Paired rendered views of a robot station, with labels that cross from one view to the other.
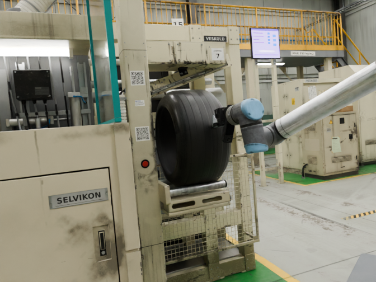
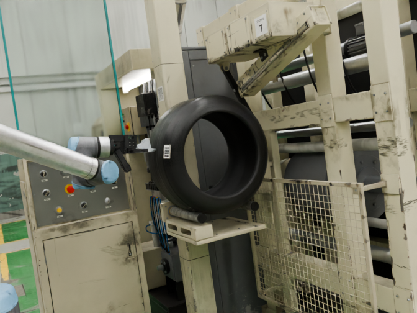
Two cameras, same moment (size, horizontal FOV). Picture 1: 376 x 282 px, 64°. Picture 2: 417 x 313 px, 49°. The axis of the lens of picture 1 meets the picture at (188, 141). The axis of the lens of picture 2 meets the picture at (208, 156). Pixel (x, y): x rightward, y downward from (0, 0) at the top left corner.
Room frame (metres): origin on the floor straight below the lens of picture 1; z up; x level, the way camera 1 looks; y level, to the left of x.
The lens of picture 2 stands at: (1.58, -2.19, 1.27)
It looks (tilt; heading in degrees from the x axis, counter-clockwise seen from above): 3 degrees down; 85
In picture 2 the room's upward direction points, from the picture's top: 8 degrees counter-clockwise
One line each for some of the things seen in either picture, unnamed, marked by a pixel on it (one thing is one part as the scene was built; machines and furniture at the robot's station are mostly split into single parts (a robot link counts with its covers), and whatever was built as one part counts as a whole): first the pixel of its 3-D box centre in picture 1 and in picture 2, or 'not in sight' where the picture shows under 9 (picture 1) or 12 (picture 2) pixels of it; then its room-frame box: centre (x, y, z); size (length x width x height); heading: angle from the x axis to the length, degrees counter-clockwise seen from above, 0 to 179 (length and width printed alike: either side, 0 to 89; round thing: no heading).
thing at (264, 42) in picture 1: (264, 43); not in sight; (5.60, -1.54, 2.60); 0.60 x 0.05 x 0.55; 110
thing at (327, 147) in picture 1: (329, 144); not in sight; (6.03, -2.82, 0.62); 0.91 x 0.58 x 1.25; 110
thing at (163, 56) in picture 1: (178, 57); (255, 36); (2.09, 0.02, 1.71); 0.61 x 0.25 x 0.15; 111
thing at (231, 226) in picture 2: (188, 201); (215, 228); (1.76, 0.03, 0.80); 0.37 x 0.36 x 0.02; 21
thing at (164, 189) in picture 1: (157, 188); (197, 205); (1.70, 0.19, 0.90); 0.40 x 0.03 x 0.10; 21
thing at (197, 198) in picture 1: (197, 200); (188, 227); (1.63, -0.02, 0.84); 0.36 x 0.09 x 0.06; 111
